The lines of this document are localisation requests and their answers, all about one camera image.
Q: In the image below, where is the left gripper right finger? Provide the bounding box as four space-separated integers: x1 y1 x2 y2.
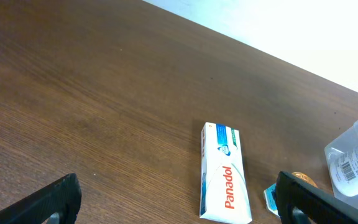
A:
274 171 358 223

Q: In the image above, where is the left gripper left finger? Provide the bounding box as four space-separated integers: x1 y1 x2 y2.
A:
0 173 81 223

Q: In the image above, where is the small gold-lid jar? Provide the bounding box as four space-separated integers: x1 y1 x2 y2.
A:
262 171 319 218

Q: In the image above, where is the white Panadol box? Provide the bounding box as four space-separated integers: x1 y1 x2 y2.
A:
200 122 252 223

